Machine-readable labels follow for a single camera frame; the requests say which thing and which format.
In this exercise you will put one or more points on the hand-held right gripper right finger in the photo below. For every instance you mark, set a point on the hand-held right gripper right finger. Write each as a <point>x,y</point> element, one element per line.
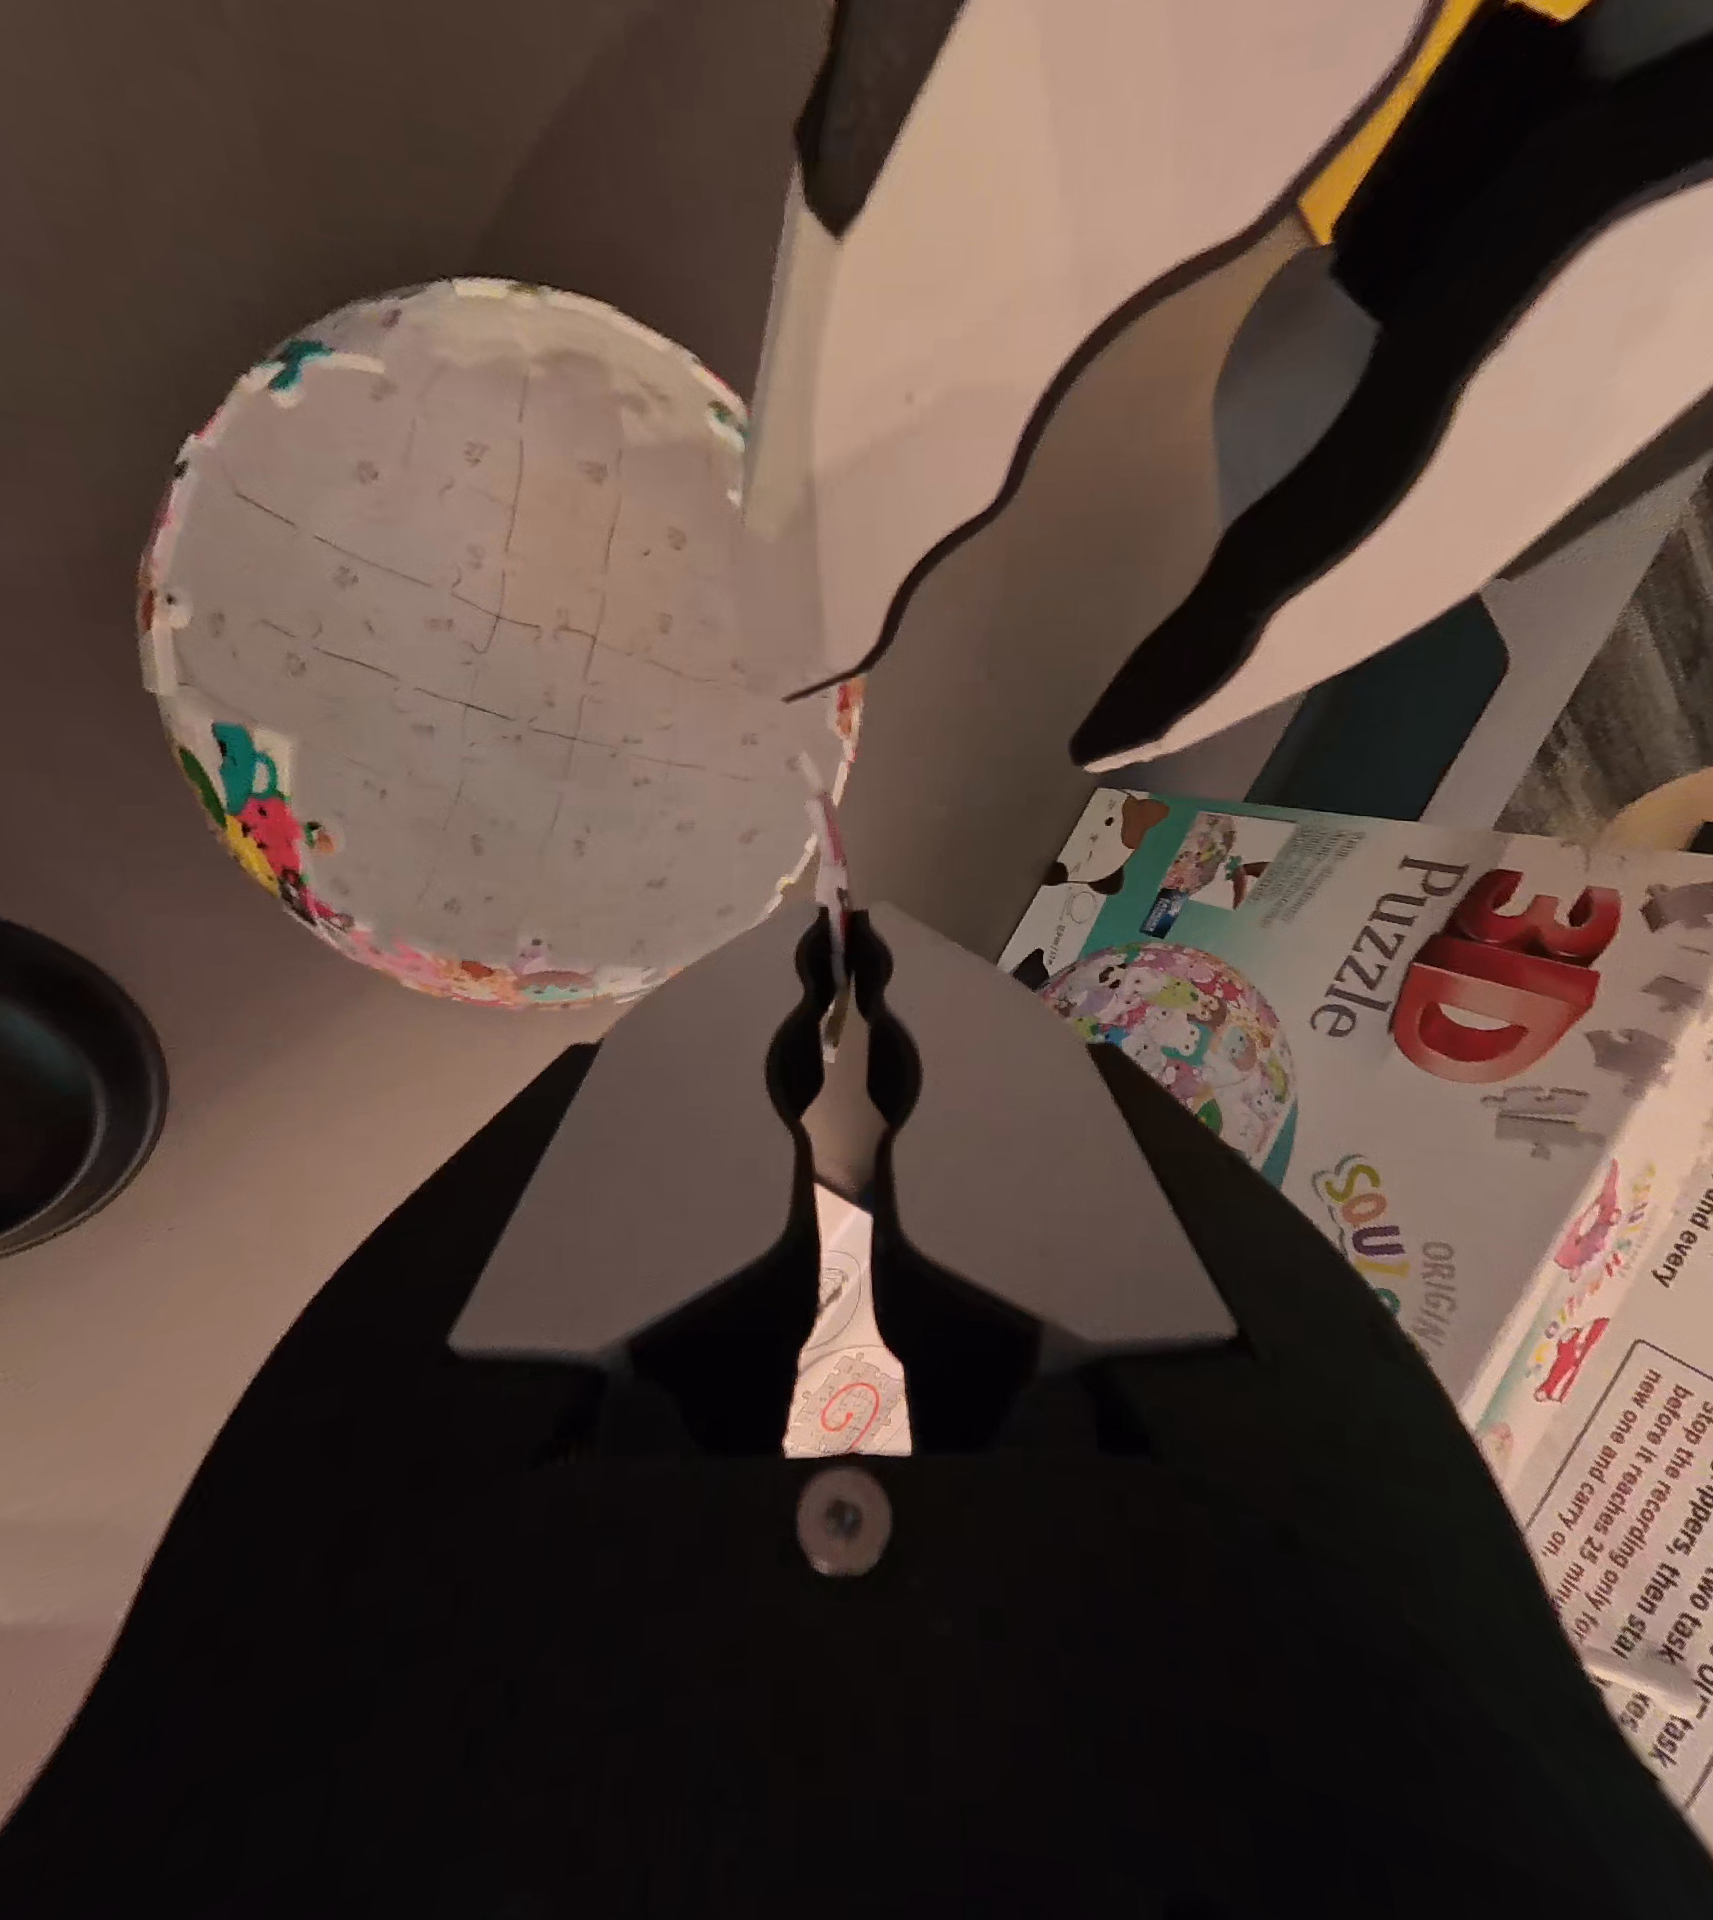
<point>1051,1170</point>

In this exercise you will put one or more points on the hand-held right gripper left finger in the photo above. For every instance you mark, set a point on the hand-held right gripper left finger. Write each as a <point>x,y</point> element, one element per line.
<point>647,1170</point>

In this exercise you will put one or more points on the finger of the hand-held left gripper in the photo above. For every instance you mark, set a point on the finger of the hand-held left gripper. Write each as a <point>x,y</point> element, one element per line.
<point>1546,420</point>
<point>1038,225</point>

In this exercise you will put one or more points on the curved puzzle piece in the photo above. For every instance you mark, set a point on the curved puzzle piece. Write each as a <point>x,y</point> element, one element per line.
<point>833,871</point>

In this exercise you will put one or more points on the colourful cartoon puzzle ball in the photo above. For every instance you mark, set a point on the colourful cartoon puzzle ball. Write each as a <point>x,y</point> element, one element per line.
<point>467,630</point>

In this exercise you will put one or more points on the cartoon printed puzzle box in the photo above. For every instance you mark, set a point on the cartoon printed puzzle box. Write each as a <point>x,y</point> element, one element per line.
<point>1396,975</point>

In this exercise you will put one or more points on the white furniture panel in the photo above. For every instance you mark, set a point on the white furniture panel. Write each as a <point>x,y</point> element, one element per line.
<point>1531,674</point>

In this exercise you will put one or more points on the yellow plastic bin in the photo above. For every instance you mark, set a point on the yellow plastic bin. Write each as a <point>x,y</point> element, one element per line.
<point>1343,188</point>

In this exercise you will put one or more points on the beige round stool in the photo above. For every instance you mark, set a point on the beige round stool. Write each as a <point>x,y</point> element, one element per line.
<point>1696,795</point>

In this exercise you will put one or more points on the black round desk grommet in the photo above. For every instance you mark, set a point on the black round desk grommet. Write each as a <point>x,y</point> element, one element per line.
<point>0,1094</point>

